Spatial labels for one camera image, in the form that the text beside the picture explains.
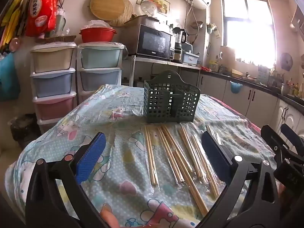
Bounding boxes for blender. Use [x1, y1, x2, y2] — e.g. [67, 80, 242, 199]
[172, 27, 188, 61]

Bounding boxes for metal shelf table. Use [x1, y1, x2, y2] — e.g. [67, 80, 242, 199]
[127, 55, 201, 87]

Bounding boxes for cream top plastic drawer tower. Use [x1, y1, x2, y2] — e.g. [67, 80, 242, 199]
[30, 42, 78, 133]

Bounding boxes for red plastic bag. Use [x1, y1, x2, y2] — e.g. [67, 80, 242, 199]
[26, 0, 59, 38]

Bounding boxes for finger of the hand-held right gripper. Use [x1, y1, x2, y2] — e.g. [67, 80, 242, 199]
[261, 125, 292, 162]
[281, 123, 304, 158]

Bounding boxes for yellow hanging bags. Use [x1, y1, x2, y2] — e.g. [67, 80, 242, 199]
[0, 0, 26, 45]

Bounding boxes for blue hanging bin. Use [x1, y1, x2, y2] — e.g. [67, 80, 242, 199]
[230, 81, 243, 93]

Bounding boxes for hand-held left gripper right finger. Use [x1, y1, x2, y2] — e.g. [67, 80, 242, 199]
[197, 131, 285, 228]

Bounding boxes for brown box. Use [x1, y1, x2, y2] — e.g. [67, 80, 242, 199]
[125, 15, 159, 28]

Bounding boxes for red plastic basin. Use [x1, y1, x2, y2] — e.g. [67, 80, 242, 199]
[79, 27, 117, 44]

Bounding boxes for round wooden cutting board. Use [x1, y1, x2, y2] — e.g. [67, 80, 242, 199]
[90, 0, 126, 21]

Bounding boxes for wicker basket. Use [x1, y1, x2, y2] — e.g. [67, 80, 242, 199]
[36, 35, 77, 44]

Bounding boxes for mint top plastic drawer tower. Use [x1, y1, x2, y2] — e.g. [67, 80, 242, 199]
[76, 42, 124, 105]

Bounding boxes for light blue dish box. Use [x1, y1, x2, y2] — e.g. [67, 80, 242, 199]
[182, 41, 200, 66]

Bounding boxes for fruit wall picture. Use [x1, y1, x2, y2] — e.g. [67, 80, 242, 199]
[136, 0, 171, 15]

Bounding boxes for black microwave oven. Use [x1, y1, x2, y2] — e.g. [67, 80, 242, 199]
[133, 24, 173, 60]

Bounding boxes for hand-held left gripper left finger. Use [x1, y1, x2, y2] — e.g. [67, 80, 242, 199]
[25, 132, 112, 228]

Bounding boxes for hanging wire basket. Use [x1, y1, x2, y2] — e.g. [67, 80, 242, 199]
[190, 21, 203, 32]

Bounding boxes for round bamboo mat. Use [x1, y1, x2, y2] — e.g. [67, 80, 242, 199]
[108, 0, 134, 27]

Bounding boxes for row of chopsticks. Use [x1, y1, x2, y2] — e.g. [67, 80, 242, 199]
[144, 123, 221, 216]

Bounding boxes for green plastic utensil basket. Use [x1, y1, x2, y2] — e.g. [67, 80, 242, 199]
[143, 70, 200, 124]

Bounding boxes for clear plastic bags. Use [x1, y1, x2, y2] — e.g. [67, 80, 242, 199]
[87, 20, 111, 30]

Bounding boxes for white round plastic cover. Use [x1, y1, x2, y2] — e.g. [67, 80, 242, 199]
[140, 0, 158, 18]

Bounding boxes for printed cartoon tablecloth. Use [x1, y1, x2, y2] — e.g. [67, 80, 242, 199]
[5, 84, 278, 228]

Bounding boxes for round wall fan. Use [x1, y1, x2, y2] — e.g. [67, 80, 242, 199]
[280, 52, 294, 72]

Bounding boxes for range hood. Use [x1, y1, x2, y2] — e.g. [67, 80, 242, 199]
[291, 5, 304, 32]

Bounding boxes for window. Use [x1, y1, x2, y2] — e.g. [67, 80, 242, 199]
[221, 0, 277, 62]

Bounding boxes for dark trash bag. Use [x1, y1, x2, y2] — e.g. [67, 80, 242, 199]
[11, 113, 41, 148]

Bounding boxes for blue plastic bag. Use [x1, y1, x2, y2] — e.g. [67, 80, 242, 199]
[0, 52, 21, 101]

